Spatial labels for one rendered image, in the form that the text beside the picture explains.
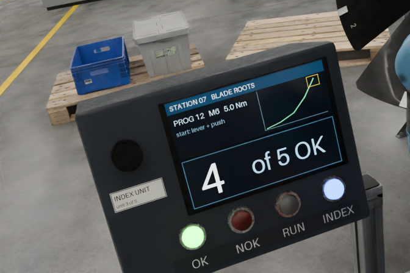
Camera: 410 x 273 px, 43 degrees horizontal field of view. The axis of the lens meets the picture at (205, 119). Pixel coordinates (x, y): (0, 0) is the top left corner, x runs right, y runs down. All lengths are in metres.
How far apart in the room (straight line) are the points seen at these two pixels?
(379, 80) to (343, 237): 1.19
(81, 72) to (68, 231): 1.52
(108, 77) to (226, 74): 3.39
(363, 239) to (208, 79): 0.31
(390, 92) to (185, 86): 0.71
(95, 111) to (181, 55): 3.38
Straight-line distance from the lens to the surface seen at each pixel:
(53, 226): 2.73
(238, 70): 0.49
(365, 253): 0.70
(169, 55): 3.83
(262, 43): 4.20
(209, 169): 0.49
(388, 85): 1.14
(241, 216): 0.50
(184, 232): 0.50
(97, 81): 3.87
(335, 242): 2.21
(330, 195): 0.53
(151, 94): 0.47
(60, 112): 3.86
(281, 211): 0.52
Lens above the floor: 1.42
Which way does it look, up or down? 25 degrees down
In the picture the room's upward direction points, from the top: 12 degrees counter-clockwise
